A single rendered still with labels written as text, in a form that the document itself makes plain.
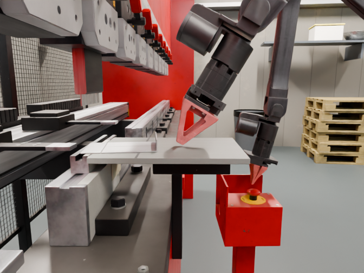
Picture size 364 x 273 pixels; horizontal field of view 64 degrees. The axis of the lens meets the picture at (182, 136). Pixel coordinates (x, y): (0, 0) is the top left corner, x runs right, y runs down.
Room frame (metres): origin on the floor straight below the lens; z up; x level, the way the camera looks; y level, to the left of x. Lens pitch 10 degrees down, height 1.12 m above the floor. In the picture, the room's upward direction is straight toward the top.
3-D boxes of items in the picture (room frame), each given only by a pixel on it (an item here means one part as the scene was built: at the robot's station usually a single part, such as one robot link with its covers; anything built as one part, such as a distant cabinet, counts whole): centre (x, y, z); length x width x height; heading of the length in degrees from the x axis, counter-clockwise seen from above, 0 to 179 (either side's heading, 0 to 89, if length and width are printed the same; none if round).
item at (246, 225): (0.85, -0.20, 0.75); 0.20 x 0.16 x 0.18; 1
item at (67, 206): (0.60, 0.17, 0.92); 0.39 x 0.06 x 0.10; 179
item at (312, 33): (4.61, -2.18, 1.86); 0.43 x 0.36 x 0.24; 84
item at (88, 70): (0.54, 0.17, 1.13); 0.10 x 0.02 x 0.10; 179
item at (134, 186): (0.58, 0.11, 0.89); 0.30 x 0.05 x 0.03; 179
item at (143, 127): (1.80, 0.15, 0.92); 1.68 x 0.06 x 0.10; 179
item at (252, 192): (0.81, -0.21, 0.79); 0.04 x 0.04 x 0.04
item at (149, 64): (1.11, 0.16, 1.26); 0.15 x 0.09 x 0.17; 179
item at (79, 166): (0.56, 0.17, 0.99); 0.20 x 0.03 x 0.03; 179
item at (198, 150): (0.54, 0.02, 1.00); 0.26 x 0.18 x 0.01; 89
